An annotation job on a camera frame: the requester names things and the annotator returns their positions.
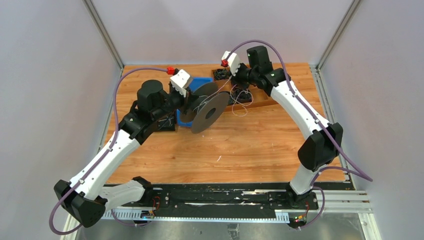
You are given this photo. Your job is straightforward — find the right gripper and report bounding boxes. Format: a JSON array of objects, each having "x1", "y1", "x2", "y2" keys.
[{"x1": 227, "y1": 61, "x2": 258, "y2": 92}]

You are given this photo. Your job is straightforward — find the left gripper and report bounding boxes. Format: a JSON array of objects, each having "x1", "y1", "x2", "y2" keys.
[{"x1": 152, "y1": 85, "x2": 200, "y2": 121}]

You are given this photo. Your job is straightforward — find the white wire cable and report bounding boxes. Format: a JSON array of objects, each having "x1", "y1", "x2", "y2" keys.
[{"x1": 193, "y1": 75, "x2": 254, "y2": 117}]

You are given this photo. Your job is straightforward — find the dark grey cable spool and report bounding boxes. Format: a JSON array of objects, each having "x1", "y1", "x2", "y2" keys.
[{"x1": 182, "y1": 82, "x2": 230, "y2": 134}]

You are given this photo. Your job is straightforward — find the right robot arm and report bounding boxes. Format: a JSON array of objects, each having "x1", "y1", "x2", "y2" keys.
[{"x1": 221, "y1": 45, "x2": 343, "y2": 209}]

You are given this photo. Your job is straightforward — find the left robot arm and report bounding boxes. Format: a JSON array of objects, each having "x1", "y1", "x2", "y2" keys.
[{"x1": 53, "y1": 78, "x2": 192, "y2": 228}]

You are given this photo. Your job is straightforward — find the rolled tie dark floral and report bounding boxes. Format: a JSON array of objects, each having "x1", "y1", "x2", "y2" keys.
[{"x1": 233, "y1": 88, "x2": 253, "y2": 104}]

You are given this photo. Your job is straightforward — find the wooden compartment tray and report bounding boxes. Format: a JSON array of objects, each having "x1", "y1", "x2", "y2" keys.
[{"x1": 211, "y1": 62, "x2": 286, "y2": 112}]

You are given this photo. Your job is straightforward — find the blue plastic bin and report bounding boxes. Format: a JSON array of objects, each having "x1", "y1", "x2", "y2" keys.
[{"x1": 176, "y1": 77, "x2": 214, "y2": 128}]

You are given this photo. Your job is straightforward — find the rolled tie green pattern back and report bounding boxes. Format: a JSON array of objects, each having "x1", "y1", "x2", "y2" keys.
[{"x1": 212, "y1": 68, "x2": 230, "y2": 81}]

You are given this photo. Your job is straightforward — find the black plastic bin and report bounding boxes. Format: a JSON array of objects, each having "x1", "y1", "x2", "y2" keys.
[{"x1": 156, "y1": 112, "x2": 177, "y2": 132}]

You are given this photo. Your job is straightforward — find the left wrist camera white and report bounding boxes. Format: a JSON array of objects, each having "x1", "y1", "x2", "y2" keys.
[{"x1": 170, "y1": 69, "x2": 193, "y2": 97}]

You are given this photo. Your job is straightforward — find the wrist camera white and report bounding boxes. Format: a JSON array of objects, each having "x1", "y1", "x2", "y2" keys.
[
  {"x1": 170, "y1": 69, "x2": 193, "y2": 97},
  {"x1": 221, "y1": 51, "x2": 241, "y2": 76}
]

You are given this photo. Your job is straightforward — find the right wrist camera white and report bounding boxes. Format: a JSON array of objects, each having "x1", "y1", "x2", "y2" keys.
[{"x1": 221, "y1": 51, "x2": 241, "y2": 76}]

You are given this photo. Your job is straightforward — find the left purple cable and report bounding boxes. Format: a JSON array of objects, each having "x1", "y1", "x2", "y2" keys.
[{"x1": 48, "y1": 66, "x2": 176, "y2": 236}]

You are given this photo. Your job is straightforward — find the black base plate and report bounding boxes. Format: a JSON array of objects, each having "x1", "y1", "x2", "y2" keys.
[{"x1": 126, "y1": 182, "x2": 319, "y2": 219}]

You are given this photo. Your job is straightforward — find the aluminium frame rail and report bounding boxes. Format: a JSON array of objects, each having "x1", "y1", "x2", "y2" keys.
[{"x1": 102, "y1": 182, "x2": 372, "y2": 223}]

